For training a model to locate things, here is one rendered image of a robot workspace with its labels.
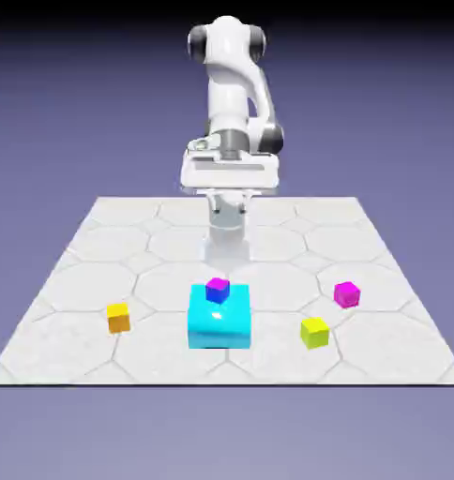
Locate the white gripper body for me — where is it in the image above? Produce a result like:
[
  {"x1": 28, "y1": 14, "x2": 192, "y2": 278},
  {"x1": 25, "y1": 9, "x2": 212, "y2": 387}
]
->
[{"x1": 179, "y1": 148, "x2": 281, "y2": 197}]

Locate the small blue cube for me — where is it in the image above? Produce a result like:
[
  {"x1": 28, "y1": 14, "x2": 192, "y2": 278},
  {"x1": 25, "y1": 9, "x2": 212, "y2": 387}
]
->
[{"x1": 204, "y1": 277, "x2": 231, "y2": 306}]

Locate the small magenta cube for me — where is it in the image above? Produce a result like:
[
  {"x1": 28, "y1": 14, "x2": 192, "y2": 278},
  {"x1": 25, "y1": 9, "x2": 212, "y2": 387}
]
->
[{"x1": 333, "y1": 280, "x2": 362, "y2": 309}]

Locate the small yellow-green cube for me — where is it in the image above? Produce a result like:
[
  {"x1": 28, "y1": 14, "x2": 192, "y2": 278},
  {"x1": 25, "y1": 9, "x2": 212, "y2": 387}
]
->
[{"x1": 300, "y1": 316, "x2": 331, "y2": 351}]

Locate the small orange cube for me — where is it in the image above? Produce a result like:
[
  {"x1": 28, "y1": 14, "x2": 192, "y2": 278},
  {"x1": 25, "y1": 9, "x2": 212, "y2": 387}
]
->
[{"x1": 106, "y1": 302, "x2": 132, "y2": 335}]

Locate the large cyan box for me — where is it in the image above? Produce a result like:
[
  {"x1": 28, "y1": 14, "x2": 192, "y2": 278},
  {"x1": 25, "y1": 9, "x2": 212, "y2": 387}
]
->
[{"x1": 187, "y1": 283, "x2": 252, "y2": 351}]

